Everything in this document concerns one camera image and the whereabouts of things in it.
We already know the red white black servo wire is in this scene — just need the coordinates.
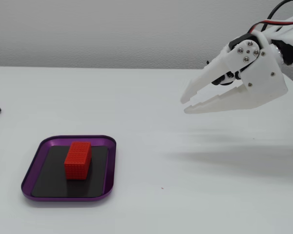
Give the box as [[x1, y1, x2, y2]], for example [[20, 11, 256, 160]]
[[246, 18, 293, 34]]

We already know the purple metal tray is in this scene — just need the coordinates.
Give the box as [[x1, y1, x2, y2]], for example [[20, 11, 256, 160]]
[[21, 135, 117, 202]]

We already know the black cable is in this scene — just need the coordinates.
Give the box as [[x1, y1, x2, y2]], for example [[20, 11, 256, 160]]
[[265, 0, 293, 24]]

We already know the red studded block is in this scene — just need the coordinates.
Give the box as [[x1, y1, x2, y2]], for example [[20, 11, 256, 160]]
[[64, 141, 92, 180]]

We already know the black glossy tray mat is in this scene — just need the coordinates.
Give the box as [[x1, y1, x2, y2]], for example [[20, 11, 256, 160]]
[[31, 145, 109, 198]]

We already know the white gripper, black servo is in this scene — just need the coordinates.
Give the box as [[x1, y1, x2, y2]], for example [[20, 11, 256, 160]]
[[180, 31, 289, 115]]

